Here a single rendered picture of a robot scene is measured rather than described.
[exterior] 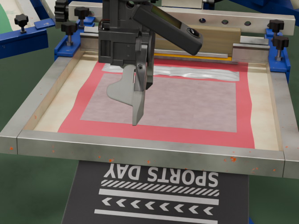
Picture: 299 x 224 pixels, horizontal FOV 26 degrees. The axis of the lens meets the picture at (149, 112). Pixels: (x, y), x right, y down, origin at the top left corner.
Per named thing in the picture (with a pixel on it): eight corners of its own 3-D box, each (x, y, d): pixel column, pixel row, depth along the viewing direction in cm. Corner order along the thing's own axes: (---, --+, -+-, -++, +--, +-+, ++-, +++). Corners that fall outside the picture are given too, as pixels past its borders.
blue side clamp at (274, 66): (287, 91, 165) (290, 65, 162) (267, 90, 166) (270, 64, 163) (279, 54, 192) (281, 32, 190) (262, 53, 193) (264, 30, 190)
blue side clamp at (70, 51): (73, 75, 170) (72, 50, 167) (54, 74, 170) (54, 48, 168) (94, 42, 197) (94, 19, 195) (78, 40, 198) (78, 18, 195)
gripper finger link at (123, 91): (104, 123, 100) (111, 66, 102) (142, 126, 100) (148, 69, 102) (101, 119, 97) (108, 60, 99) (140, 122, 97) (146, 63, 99)
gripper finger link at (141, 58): (134, 95, 101) (139, 42, 103) (145, 96, 101) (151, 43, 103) (131, 88, 97) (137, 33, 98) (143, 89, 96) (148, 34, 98)
